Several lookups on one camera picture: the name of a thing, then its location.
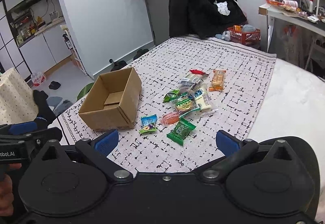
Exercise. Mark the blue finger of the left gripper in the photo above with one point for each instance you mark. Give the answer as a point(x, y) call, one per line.
point(22, 128)

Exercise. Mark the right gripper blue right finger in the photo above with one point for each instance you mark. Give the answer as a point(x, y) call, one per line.
point(236, 153)

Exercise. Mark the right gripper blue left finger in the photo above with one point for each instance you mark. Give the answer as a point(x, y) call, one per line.
point(95, 153)

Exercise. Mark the blue green plum candy packet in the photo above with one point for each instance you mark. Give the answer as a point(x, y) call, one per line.
point(148, 124)

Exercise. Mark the person's left hand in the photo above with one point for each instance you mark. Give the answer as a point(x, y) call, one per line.
point(8, 202)

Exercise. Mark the white dotted cloth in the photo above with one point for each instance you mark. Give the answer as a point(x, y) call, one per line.
point(16, 99)

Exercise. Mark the black sock foot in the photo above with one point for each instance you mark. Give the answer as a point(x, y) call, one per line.
point(45, 115)

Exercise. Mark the dark green snack packet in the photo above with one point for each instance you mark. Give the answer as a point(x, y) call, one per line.
point(181, 131)

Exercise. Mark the brown cardboard box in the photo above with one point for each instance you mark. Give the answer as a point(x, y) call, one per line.
point(112, 102)

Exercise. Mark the white blue snack packet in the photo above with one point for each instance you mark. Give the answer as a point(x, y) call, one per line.
point(201, 97)

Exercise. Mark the green yellow snack packet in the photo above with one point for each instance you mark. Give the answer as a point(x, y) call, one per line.
point(184, 104)

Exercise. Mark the orange cracker packet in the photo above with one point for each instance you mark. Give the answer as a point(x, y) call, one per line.
point(217, 82)

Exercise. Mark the green cartoon floor mat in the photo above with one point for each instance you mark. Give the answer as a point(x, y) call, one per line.
point(85, 90)

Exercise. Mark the pink snack packet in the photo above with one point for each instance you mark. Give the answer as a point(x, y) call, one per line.
point(170, 118)

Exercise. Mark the white black patterned bedspread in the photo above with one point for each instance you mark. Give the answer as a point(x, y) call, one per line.
point(168, 104)

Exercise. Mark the white cheese stick packet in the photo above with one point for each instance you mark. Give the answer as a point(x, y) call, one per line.
point(192, 79)

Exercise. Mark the small green snack packet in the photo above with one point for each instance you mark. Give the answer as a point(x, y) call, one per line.
point(171, 95)

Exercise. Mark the red snack packet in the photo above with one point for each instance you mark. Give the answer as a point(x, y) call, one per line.
point(199, 72)

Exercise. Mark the black slippers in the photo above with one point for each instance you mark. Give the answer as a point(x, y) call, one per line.
point(121, 64)

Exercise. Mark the red plastic basket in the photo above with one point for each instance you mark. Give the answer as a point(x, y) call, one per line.
point(244, 38)

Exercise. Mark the white desk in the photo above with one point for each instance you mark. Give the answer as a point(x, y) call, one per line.
point(272, 13)

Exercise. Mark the white crumpled cloth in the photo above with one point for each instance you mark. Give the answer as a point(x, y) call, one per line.
point(223, 8)

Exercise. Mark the black clothes pile on chair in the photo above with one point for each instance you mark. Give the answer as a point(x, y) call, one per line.
point(201, 17)

